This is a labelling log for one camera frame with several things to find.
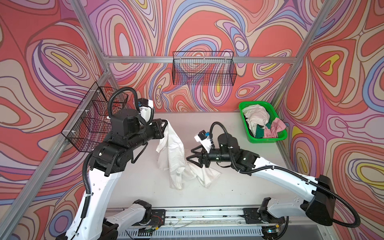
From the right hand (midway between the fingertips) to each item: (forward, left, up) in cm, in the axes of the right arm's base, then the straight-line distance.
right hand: (191, 159), depth 68 cm
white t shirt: (+2, +10, -4) cm, 11 cm away
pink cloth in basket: (+32, -59, -17) cm, 69 cm away
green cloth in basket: (+29, -46, -16) cm, 57 cm away
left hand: (+7, +8, +19) cm, 22 cm away
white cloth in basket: (+40, -46, -14) cm, 62 cm away
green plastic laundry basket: (+25, -60, -19) cm, 68 cm away
